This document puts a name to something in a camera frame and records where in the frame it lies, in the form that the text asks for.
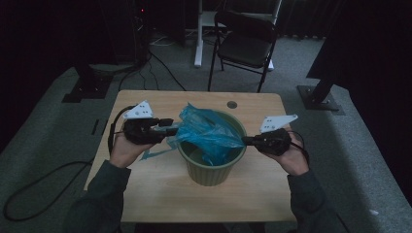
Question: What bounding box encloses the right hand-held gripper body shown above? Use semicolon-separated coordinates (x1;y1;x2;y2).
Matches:
254;113;299;156

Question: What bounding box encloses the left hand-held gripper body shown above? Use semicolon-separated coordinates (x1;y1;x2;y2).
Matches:
121;99;163;146

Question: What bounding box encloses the blue plastic bag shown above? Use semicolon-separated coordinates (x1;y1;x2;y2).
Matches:
139;102;247;167

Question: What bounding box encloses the green ribbed bin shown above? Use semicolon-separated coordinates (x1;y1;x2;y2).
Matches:
176;109;248;187

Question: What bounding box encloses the person's left hand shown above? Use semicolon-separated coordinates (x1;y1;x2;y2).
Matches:
109;131;154;170

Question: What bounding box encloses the person's right hand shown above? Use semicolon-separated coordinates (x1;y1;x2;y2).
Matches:
264;128;311;177

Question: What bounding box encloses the black stand base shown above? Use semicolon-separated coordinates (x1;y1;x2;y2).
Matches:
296;69;346;116
61;62;115;104

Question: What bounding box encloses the black folding chair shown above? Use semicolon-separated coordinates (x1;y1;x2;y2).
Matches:
207;10;279;94

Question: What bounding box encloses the dark equipment rack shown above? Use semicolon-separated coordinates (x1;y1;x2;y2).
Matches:
100;0;154;67

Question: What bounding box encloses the right hand-held gripper cable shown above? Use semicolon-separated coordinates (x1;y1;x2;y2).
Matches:
287;130;311;164

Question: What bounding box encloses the hand-held gripper cable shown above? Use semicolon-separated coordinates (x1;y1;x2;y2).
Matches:
287;130;311;164
3;104;138;223

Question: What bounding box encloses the black floor cable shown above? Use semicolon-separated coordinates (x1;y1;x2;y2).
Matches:
148;50;188;92
118;52;159;92

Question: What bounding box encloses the left hand-held gripper cable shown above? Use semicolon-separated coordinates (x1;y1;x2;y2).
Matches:
3;104;138;223

